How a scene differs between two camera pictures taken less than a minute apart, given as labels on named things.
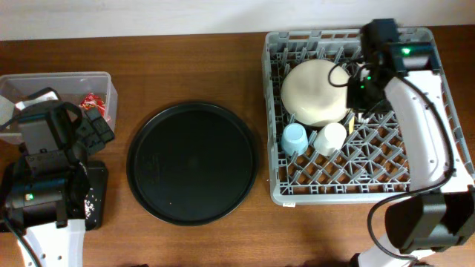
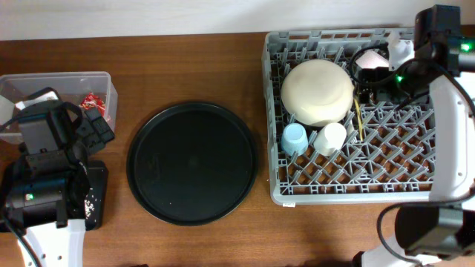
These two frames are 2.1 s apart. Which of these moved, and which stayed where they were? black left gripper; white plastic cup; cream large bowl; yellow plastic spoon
Moved: yellow plastic spoon
Stayed: black left gripper; white plastic cup; cream large bowl
